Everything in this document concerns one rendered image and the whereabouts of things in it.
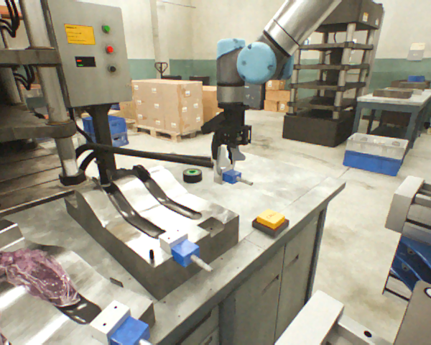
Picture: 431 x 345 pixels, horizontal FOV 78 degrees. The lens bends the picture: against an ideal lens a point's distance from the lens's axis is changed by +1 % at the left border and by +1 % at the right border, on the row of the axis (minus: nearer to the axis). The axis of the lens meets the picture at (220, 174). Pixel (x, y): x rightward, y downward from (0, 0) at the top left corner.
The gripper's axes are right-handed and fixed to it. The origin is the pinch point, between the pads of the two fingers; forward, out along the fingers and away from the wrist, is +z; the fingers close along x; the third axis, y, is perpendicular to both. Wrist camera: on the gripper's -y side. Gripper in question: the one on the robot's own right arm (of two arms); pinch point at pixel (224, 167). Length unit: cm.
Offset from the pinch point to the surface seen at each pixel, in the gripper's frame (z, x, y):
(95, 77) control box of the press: -24, -3, -73
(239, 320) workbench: 45.3, -9.3, 15.0
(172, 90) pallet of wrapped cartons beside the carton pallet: 12, 214, -305
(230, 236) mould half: 11.0, -13.3, 14.3
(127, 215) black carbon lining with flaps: 6.7, -29.6, -7.3
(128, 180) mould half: 1.7, -23.0, -17.3
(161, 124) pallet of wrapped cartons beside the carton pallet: 71, 210, -338
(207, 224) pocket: 7.8, -17.1, 9.8
